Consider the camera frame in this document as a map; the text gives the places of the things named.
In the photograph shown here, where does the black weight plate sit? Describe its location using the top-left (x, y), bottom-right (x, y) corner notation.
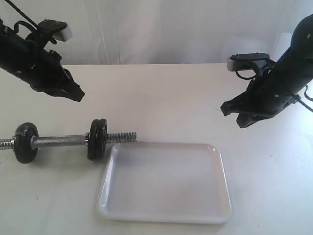
top-left (87, 119), bottom-right (103, 161)
top-left (95, 118), bottom-right (107, 160)

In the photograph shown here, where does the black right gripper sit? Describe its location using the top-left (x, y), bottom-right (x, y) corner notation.
top-left (220, 71), bottom-right (301, 128)

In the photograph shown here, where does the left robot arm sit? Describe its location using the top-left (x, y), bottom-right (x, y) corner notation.
top-left (0, 20), bottom-right (85, 102)

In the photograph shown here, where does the chrome threaded dumbbell bar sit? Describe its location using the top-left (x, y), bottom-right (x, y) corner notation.
top-left (0, 131), bottom-right (138, 150)

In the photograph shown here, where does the white curtain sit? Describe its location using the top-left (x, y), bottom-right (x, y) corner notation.
top-left (15, 0), bottom-right (313, 65)

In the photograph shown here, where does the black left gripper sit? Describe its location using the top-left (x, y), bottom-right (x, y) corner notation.
top-left (14, 50), bottom-right (85, 102)

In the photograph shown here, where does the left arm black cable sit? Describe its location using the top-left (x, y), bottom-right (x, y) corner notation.
top-left (7, 0), bottom-right (57, 45)

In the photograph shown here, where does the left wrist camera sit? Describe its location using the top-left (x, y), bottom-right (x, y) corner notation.
top-left (38, 19), bottom-right (73, 42)

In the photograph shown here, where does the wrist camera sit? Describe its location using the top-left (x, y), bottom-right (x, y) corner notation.
top-left (38, 19), bottom-right (73, 42)
top-left (227, 52), bottom-right (275, 80)

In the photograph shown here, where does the white plastic tray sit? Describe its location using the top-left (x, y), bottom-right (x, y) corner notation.
top-left (96, 142), bottom-right (232, 224)

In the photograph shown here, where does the black weight plate end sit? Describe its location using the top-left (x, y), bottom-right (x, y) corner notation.
top-left (13, 122), bottom-right (39, 164)

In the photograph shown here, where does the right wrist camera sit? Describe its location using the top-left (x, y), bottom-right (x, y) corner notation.
top-left (227, 52), bottom-right (275, 80)

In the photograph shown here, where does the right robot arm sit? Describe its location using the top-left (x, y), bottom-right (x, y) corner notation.
top-left (221, 15), bottom-right (313, 128)

